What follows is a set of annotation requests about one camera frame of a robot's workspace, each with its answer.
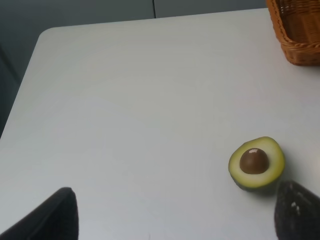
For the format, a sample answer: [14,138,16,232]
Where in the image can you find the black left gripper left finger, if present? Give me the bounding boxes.
[0,187,79,240]

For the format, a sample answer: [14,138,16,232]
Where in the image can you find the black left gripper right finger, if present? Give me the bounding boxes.
[274,180,320,240]

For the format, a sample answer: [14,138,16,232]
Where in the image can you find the brown wicker basket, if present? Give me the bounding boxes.
[266,0,320,66]

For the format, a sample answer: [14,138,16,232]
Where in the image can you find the halved avocado with pit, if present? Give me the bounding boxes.
[228,136,286,192]

